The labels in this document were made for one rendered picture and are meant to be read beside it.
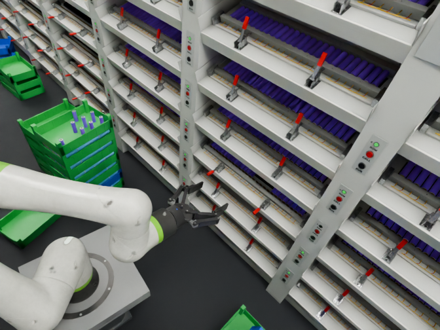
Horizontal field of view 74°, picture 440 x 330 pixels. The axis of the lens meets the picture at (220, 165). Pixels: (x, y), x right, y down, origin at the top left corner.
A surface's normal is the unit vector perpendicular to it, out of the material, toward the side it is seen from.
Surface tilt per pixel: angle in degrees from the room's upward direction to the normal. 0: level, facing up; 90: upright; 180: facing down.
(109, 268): 3
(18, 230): 0
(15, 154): 0
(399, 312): 19
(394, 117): 90
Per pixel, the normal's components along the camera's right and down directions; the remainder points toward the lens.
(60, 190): 0.17, -0.44
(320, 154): -0.12, -0.50
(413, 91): -0.69, 0.46
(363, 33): -0.69, 0.66
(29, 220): 0.11, -0.69
